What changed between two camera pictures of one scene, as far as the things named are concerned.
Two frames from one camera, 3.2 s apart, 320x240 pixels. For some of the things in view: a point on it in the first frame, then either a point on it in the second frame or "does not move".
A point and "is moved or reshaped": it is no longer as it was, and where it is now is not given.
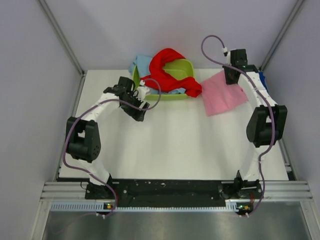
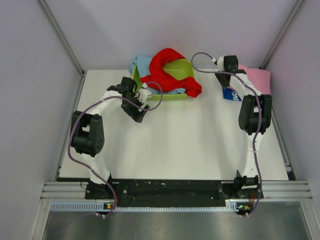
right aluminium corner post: (293, 13) does not move
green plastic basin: (177, 69) does not move
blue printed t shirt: (262, 77) → (230, 94)
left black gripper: (136, 114) does not move
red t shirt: (161, 80) does not move
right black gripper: (228, 81) → (219, 76)
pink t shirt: (219, 96) is moved or reshaped
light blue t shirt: (143, 62) does not move
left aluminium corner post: (63, 37) does not move
